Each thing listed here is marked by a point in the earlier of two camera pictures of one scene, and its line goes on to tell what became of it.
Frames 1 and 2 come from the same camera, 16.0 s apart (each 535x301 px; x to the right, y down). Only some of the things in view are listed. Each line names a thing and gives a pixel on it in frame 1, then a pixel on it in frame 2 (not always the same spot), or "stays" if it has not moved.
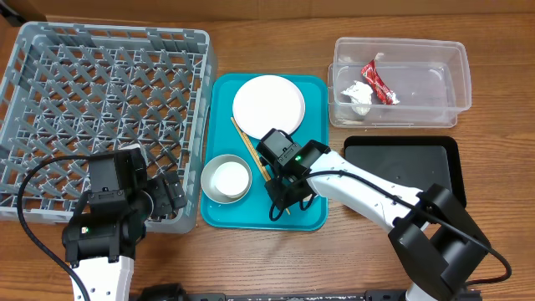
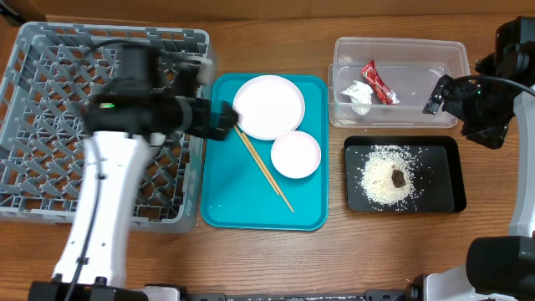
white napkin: (361, 97) stays
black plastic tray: (416, 161) stays
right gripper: (286, 192) → (447, 99)
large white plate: (266, 102) stays
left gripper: (165, 203) → (205, 128)
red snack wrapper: (380, 88) stays
